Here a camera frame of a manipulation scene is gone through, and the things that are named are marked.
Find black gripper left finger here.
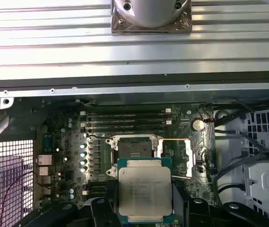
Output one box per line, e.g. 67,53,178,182
15,181,121,227

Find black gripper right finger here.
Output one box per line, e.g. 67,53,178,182
172,182,269,227

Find silver CPU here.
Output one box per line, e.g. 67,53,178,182
117,157,174,224

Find silver socket cover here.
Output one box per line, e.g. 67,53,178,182
156,138,194,178

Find CPU socket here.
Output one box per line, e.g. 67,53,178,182
105,135,160,183

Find silver drive cage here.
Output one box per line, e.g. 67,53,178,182
242,107,269,227

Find silver coin battery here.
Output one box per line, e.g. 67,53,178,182
191,118,206,132

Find black RAM slots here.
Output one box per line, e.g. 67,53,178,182
79,108,173,133

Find green motherboard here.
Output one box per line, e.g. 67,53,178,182
9,96,218,227

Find black PC case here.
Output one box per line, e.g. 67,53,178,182
0,73,269,227

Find dark cable bundle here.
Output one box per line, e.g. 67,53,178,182
205,98,269,197

